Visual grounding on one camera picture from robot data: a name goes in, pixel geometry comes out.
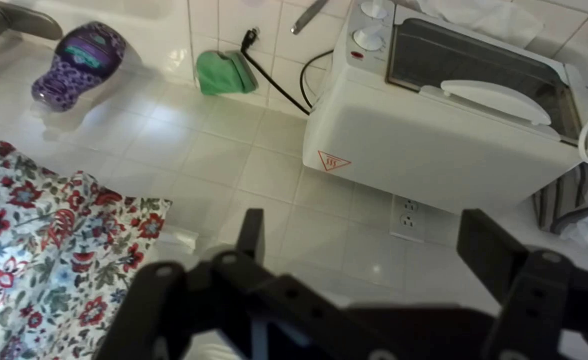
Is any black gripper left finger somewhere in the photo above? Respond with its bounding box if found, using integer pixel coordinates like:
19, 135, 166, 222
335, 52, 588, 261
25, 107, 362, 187
233, 207, 268, 267

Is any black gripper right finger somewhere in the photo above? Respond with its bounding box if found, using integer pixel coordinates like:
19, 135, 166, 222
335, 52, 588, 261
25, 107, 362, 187
456, 207, 529, 306

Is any grey white striped towel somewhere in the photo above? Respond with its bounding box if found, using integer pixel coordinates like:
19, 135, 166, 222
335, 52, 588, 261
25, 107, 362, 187
531, 157, 588, 247

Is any white microwave oven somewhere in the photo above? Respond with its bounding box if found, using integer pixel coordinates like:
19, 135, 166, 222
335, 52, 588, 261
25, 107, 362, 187
300, 0, 588, 217

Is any green microfibre cloth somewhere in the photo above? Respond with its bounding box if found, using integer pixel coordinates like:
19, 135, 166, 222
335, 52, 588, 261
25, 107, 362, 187
193, 49, 259, 98

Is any floral patterned cloth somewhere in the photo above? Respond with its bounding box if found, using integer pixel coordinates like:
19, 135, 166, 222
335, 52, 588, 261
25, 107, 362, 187
0, 138, 173, 360

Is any metal kitchen utensil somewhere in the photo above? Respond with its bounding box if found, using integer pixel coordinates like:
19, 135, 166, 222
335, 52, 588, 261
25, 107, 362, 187
290, 0, 329, 37

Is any clear plastic bag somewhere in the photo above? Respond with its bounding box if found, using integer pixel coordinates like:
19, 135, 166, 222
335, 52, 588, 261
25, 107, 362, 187
412, 0, 544, 49

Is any purple patterned soap bottle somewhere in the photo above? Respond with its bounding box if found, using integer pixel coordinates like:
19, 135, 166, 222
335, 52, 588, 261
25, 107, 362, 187
29, 20, 130, 114

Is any grey metal faucet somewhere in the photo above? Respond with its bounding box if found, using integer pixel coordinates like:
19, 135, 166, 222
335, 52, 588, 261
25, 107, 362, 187
0, 0, 64, 57

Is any white wall outlet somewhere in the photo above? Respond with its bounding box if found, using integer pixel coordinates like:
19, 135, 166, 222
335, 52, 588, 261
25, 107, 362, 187
389, 195, 429, 244

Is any black power cord with plug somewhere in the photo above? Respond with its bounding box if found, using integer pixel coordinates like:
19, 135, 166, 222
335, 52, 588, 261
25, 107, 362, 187
239, 27, 335, 118

